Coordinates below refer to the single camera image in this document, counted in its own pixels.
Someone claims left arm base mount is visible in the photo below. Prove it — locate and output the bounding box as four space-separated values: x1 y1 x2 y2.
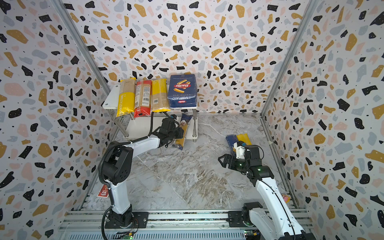
105 207 149 230

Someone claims yellow-top spaghetti bag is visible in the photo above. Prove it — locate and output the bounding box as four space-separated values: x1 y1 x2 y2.
152 79 171 113

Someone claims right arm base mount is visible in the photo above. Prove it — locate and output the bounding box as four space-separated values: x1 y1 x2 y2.
226 202 272 230

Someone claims red spaghetti bag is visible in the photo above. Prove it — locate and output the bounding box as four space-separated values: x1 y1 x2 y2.
134 80 152 118

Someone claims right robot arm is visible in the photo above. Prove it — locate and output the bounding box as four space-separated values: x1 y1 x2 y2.
218 141 315 240

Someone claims blue-top clear spaghetti bag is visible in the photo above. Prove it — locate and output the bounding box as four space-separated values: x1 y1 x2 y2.
172 114 193 150

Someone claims blue Barilla spaghetti box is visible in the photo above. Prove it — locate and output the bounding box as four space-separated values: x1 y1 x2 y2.
226 135 239 155

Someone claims blue Barilla pasta box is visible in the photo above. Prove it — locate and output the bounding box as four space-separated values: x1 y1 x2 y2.
168 74 198 109

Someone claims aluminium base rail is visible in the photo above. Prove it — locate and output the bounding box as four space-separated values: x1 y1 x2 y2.
56 209 319 240

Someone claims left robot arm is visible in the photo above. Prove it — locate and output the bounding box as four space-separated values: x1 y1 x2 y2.
98 115 184 215

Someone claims red card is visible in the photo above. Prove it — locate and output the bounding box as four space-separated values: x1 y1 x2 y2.
97 185 109 198

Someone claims yellow Pastatime spaghetti bag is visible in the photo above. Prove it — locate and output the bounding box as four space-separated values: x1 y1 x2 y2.
117 78 136 117

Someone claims white two-tier shelf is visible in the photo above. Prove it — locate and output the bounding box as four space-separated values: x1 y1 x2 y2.
102 83 198 142

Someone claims small pink toy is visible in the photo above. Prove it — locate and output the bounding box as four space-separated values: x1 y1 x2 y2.
282 194 291 203

